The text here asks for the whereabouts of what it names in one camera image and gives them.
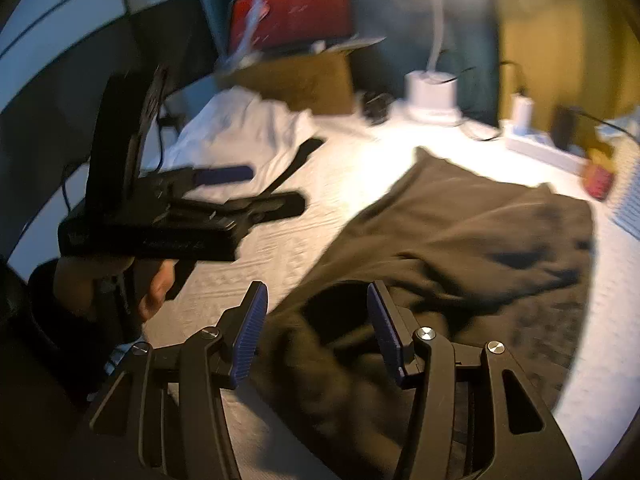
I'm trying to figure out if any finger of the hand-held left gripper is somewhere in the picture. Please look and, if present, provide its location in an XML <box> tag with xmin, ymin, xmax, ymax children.
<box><xmin>170</xmin><ymin>191</ymin><xmax>307</xmax><ymax>231</ymax></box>
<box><xmin>140</xmin><ymin>162</ymin><xmax>253</xmax><ymax>197</ymax></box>

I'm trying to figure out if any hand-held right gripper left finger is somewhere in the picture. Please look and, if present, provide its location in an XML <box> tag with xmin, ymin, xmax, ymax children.
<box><xmin>75</xmin><ymin>281</ymin><xmax>269</xmax><ymax>480</ymax></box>

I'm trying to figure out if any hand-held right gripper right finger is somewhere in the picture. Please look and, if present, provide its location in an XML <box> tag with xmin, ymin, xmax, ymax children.
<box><xmin>366</xmin><ymin>281</ymin><xmax>583</xmax><ymax>480</ymax></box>

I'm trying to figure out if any brown t-shirt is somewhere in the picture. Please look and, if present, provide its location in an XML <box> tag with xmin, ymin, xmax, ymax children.
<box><xmin>250</xmin><ymin>146</ymin><xmax>598</xmax><ymax>480</ymax></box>

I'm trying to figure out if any person's left forearm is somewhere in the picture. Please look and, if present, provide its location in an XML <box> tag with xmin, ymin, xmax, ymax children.
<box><xmin>0</xmin><ymin>257</ymin><xmax>146</xmax><ymax>411</ymax></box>

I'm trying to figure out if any person's left hand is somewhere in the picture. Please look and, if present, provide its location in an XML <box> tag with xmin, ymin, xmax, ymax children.
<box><xmin>52</xmin><ymin>256</ymin><xmax>173</xmax><ymax>322</ymax></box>

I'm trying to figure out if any white cloth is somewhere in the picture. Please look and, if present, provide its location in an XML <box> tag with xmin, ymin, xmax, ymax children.
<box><xmin>172</xmin><ymin>87</ymin><xmax>326</xmax><ymax>201</ymax></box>

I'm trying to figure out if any cardboard box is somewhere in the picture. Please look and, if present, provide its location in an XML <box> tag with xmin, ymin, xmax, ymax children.
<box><xmin>220</xmin><ymin>37</ymin><xmax>386</xmax><ymax>116</ymax></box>

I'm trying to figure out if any clear plastic wrap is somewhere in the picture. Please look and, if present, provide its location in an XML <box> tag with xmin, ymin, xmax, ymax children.
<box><xmin>227</xmin><ymin>0</ymin><xmax>273</xmax><ymax>68</ymax></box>

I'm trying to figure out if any red box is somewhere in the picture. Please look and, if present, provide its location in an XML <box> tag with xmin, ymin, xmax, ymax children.
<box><xmin>227</xmin><ymin>0</ymin><xmax>351</xmax><ymax>53</ymax></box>

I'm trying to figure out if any white desk lamp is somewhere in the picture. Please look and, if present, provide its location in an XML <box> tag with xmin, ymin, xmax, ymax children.
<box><xmin>380</xmin><ymin>0</ymin><xmax>508</xmax><ymax>126</ymax></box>

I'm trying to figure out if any dark teal curtain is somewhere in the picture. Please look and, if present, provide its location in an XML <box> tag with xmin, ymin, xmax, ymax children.
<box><xmin>195</xmin><ymin>0</ymin><xmax>501</xmax><ymax>116</ymax></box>

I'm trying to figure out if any white power strip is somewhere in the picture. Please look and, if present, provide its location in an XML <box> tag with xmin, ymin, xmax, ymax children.
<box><xmin>502</xmin><ymin>120</ymin><xmax>588</xmax><ymax>173</ymax></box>

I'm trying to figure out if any white charger plug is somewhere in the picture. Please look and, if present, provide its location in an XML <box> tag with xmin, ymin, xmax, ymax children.
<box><xmin>510</xmin><ymin>92</ymin><xmax>533</xmax><ymax>133</ymax></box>

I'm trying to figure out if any red round tin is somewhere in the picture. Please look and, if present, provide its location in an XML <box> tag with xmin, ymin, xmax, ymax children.
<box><xmin>580</xmin><ymin>147</ymin><xmax>616</xmax><ymax>201</ymax></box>

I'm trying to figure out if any black power adapter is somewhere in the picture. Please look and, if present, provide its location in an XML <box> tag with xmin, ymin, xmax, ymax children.
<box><xmin>552</xmin><ymin>105</ymin><xmax>578</xmax><ymax>151</ymax></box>

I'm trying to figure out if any white perforated basket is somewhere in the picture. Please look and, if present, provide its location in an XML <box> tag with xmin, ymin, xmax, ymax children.
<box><xmin>610</xmin><ymin>130</ymin><xmax>640</xmax><ymax>231</ymax></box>

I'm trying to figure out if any yellow curtain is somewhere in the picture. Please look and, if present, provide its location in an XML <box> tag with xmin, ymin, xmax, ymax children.
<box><xmin>495</xmin><ymin>0</ymin><xmax>640</xmax><ymax>126</ymax></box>

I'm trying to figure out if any black flat strap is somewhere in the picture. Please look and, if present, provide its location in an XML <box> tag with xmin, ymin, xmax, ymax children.
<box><xmin>262</xmin><ymin>137</ymin><xmax>326</xmax><ymax>196</ymax></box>

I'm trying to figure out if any black strap bundle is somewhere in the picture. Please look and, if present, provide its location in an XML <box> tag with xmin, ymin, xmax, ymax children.
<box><xmin>362</xmin><ymin>91</ymin><xmax>391</xmax><ymax>123</ymax></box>

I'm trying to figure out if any black charger cable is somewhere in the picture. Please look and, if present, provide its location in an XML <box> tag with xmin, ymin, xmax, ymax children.
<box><xmin>440</xmin><ymin>59</ymin><xmax>527</xmax><ymax>97</ymax></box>

